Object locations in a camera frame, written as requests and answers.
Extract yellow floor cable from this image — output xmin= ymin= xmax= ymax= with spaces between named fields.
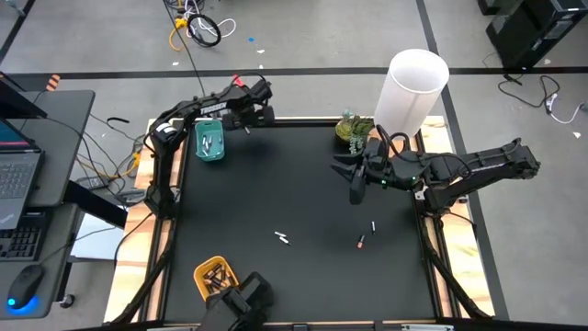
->
xmin=168 ymin=16 xmax=190 ymax=52

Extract black computer tower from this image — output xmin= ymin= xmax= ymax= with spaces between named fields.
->
xmin=485 ymin=0 xmax=588 ymax=71

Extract black keyboard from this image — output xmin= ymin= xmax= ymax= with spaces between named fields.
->
xmin=0 ymin=211 xmax=47 ymax=262

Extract black desk monitor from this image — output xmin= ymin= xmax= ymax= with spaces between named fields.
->
xmin=0 ymin=72 xmax=49 ymax=120

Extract potted succulent plant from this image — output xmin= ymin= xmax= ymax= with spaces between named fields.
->
xmin=334 ymin=108 xmax=376 ymax=155

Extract grey laptop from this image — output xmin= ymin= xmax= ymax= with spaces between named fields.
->
xmin=0 ymin=118 xmax=46 ymax=231

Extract white floor cable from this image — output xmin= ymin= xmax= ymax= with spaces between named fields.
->
xmin=195 ymin=0 xmax=238 ymax=39

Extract dark grey desk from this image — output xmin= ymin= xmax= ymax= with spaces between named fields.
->
xmin=0 ymin=89 xmax=96 ymax=209

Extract black cable with plug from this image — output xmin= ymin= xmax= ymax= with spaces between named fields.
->
xmin=498 ymin=73 xmax=561 ymax=110

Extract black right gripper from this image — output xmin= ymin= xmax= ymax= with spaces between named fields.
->
xmin=331 ymin=137 xmax=417 ymax=190

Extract dark grey keyboard shelf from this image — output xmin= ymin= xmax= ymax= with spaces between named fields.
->
xmin=0 ymin=201 xmax=82 ymax=321

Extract long black floor cable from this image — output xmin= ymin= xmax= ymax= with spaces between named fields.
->
xmin=163 ymin=0 xmax=208 ymax=100

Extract teal plastic bin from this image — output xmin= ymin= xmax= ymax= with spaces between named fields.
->
xmin=194 ymin=120 xmax=227 ymax=163

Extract yellow plastic tray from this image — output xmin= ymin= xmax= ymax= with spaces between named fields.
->
xmin=192 ymin=255 xmax=241 ymax=303

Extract yellow extension cable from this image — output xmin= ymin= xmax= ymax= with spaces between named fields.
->
xmin=75 ymin=151 xmax=141 ymax=181

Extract black coiled cable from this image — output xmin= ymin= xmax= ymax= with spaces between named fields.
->
xmin=187 ymin=12 xmax=222 ymax=49

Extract black computer mouse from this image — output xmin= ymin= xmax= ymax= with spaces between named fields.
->
xmin=6 ymin=264 xmax=46 ymax=311

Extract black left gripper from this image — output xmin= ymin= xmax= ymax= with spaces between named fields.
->
xmin=222 ymin=105 xmax=277 ymax=136

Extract grey power strip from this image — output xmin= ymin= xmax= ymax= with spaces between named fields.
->
xmin=74 ymin=174 xmax=111 ymax=191

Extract white power cable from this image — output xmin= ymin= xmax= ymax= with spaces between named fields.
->
xmin=545 ymin=93 xmax=588 ymax=125

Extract white shade table lamp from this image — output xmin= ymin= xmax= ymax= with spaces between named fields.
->
xmin=367 ymin=48 xmax=451 ymax=142

